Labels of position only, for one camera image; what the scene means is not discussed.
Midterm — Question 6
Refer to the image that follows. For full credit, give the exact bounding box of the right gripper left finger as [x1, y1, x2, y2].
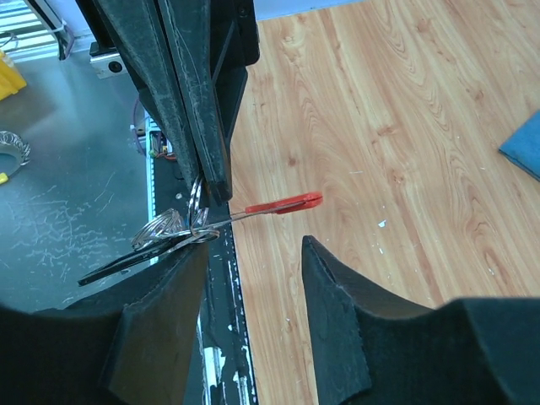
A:
[1, 244, 209, 404]

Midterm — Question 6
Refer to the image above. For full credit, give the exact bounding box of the key with black tag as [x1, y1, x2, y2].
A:
[78, 235, 187, 287]

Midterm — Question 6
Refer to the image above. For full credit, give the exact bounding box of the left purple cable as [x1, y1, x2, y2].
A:
[128, 94, 149, 157]

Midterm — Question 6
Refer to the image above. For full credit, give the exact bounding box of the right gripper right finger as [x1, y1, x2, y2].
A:
[302, 236, 539, 404]

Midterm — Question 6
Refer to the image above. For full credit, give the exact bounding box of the yellow object on floor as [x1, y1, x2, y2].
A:
[0, 51, 27, 100]

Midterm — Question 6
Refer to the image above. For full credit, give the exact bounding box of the metal key organizer red handle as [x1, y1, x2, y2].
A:
[131, 175, 323, 251]

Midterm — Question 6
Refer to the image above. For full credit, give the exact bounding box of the folded blue cloth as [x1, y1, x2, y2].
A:
[499, 111, 540, 181]

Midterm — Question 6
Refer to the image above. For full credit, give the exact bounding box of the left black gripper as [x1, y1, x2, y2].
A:
[77, 0, 260, 203]

